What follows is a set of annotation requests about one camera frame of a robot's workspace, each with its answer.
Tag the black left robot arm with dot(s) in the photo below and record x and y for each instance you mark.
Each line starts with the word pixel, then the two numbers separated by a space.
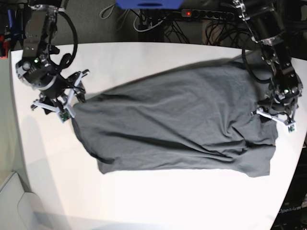
pixel 285 87

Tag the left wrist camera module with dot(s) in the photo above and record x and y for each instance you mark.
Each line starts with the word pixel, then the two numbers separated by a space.
pixel 291 127

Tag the red black object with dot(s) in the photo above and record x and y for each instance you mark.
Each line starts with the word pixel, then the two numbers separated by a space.
pixel 4 47

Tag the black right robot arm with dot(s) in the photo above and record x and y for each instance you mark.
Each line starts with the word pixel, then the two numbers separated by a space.
pixel 36 68

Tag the black power strip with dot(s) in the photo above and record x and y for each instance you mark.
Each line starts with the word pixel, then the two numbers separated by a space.
pixel 204 14

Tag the blue box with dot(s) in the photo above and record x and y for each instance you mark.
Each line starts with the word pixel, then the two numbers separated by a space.
pixel 149 4

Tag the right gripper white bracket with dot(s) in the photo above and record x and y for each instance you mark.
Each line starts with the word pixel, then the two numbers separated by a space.
pixel 59 93

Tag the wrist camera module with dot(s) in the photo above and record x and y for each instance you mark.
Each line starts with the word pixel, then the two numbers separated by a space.
pixel 291 127
pixel 64 116

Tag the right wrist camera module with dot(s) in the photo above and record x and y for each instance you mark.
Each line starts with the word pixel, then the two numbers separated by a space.
pixel 64 116

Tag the dark grey t-shirt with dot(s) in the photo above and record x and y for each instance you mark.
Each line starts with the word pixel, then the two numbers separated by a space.
pixel 194 117

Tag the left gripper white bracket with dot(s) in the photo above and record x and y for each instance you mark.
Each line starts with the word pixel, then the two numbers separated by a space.
pixel 275 117

